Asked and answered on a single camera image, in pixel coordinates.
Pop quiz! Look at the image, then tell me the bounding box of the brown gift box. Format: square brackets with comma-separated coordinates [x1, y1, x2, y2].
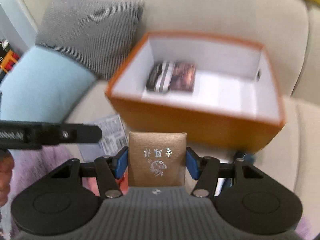
[128, 132, 187, 187]

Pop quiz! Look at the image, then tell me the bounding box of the blue card box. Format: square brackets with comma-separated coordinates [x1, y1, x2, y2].
[234, 151, 255, 164]

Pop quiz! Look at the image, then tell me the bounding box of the anime art card box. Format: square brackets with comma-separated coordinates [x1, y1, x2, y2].
[169, 61, 196, 92]

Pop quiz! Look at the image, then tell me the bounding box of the plaid black white box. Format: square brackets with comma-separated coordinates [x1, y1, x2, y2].
[146, 61, 175, 94]

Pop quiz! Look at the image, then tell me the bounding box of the person's left hand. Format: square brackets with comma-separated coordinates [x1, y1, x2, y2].
[0, 151, 15, 207]

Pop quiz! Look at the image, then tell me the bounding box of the white barcode box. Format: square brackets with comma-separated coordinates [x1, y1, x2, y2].
[78, 114, 128, 163]

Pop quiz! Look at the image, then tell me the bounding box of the light blue cushion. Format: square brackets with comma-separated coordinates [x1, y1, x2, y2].
[1, 46, 97, 122]

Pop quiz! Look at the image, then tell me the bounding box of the orange white storage box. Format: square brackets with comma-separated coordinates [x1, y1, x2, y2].
[106, 31, 285, 153]

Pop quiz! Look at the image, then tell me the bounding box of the grey checked cushion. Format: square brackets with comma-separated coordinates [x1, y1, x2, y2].
[35, 0, 144, 80]

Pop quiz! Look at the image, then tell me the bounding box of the beige grey sofa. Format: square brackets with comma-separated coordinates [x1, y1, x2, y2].
[12, 0, 320, 221]

